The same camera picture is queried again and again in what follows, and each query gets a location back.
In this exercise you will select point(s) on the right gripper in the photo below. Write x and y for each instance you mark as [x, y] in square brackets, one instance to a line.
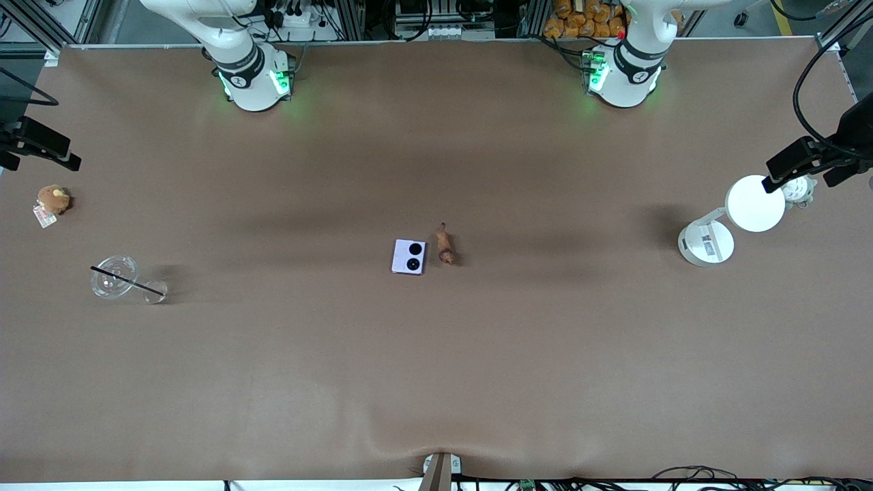
[15, 135]

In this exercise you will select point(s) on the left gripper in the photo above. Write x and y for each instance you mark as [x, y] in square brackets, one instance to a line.
[836, 151]

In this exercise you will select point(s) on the brown lion statue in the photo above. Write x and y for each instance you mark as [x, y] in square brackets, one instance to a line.
[445, 247]

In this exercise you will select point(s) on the white box with black dots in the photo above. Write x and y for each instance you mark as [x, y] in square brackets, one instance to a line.
[409, 256]

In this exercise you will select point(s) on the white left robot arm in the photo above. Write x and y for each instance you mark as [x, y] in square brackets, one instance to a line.
[624, 85]

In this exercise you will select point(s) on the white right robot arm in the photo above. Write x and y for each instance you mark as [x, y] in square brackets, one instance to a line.
[249, 82]

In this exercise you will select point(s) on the small white figurine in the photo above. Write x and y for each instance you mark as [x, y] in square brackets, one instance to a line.
[799, 191]

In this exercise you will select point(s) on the brown plush toy with tag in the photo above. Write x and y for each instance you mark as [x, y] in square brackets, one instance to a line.
[53, 199]

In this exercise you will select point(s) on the white desk lamp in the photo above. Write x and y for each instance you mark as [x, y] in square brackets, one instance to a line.
[753, 204]

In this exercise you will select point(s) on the clear plastic cup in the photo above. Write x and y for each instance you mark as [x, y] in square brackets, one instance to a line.
[112, 278]

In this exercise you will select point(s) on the black drinking straw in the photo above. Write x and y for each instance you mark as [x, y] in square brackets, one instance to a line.
[129, 282]

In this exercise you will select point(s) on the power strip with black plugs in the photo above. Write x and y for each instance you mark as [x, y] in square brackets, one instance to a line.
[290, 15]

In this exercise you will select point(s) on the white power strip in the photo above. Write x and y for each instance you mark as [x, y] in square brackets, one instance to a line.
[445, 31]

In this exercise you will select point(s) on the brown table cover mat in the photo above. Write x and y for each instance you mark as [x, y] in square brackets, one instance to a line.
[436, 375]

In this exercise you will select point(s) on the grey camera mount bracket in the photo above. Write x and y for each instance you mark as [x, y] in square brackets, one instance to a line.
[440, 470]

